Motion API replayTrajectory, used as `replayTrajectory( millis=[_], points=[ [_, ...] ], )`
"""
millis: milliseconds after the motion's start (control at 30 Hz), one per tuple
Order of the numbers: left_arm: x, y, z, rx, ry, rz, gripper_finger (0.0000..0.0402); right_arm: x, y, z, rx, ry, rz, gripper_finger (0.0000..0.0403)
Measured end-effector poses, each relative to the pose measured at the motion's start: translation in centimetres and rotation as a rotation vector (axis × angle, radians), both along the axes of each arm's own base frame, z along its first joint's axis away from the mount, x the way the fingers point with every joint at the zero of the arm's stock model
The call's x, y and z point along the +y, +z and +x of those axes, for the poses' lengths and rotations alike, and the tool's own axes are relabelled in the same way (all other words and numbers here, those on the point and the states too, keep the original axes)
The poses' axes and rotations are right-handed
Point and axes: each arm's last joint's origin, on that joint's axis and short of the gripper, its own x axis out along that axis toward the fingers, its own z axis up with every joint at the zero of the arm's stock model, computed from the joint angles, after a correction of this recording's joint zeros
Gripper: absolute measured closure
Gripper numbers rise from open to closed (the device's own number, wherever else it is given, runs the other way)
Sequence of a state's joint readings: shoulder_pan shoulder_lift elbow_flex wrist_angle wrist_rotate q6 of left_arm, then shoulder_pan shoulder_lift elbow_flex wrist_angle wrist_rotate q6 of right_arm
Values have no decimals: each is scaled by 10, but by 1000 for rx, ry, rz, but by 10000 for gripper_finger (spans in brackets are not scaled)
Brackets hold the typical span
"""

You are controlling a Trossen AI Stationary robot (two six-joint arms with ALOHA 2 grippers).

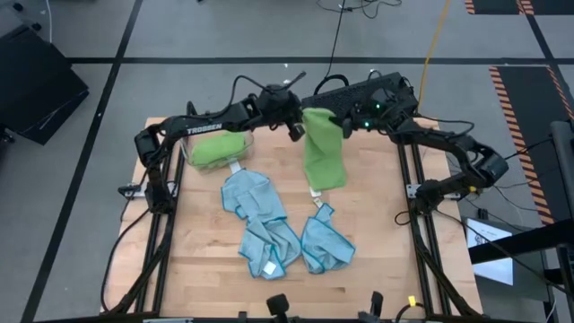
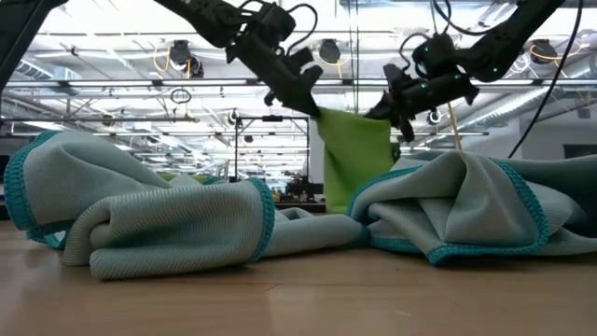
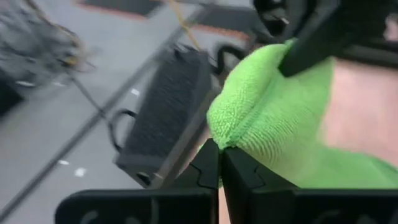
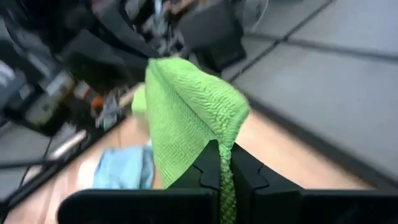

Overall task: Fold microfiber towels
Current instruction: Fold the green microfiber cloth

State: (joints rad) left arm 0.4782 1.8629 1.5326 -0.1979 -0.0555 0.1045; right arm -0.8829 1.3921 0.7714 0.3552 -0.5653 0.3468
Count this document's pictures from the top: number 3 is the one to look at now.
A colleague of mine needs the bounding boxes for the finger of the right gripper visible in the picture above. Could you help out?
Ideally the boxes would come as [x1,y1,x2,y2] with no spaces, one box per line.
[279,17,335,74]
[287,21,361,78]

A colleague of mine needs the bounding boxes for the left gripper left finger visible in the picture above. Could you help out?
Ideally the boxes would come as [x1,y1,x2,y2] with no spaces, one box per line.
[55,139,220,224]

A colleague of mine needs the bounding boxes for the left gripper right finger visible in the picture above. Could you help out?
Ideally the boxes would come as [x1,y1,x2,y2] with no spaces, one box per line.
[221,146,398,224]

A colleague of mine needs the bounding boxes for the green microfiber towel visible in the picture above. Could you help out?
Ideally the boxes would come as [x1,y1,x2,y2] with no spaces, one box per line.
[206,39,398,190]

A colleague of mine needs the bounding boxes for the black mat orange striped edges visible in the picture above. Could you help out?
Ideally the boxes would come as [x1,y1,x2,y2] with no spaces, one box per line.
[76,0,164,20]
[191,4,261,41]

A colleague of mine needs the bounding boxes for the black perforated computer case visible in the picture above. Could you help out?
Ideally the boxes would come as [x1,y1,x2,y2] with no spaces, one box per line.
[113,45,220,189]

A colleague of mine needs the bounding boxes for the grey cluttered equipment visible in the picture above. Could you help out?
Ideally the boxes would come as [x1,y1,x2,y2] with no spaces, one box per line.
[0,0,94,118]

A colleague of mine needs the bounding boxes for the thick black cable loop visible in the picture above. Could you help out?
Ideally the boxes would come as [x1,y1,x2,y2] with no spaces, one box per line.
[107,108,138,153]

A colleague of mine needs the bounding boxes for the black case cable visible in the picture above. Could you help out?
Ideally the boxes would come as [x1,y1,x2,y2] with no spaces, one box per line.
[213,44,248,75]

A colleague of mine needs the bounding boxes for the yellow hanging strap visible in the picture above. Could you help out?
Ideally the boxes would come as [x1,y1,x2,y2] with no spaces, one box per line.
[167,0,203,52]

